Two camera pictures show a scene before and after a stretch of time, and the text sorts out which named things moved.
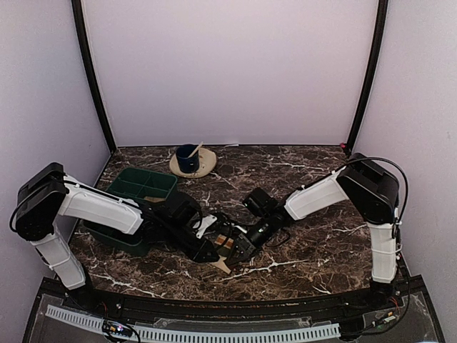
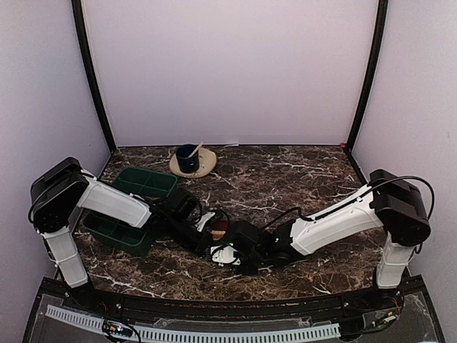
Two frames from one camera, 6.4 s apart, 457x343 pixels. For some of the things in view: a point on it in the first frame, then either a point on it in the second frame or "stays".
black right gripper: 248,246 to 245,270
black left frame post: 81,43 stays
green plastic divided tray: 136,184 stays
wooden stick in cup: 196,149 stays
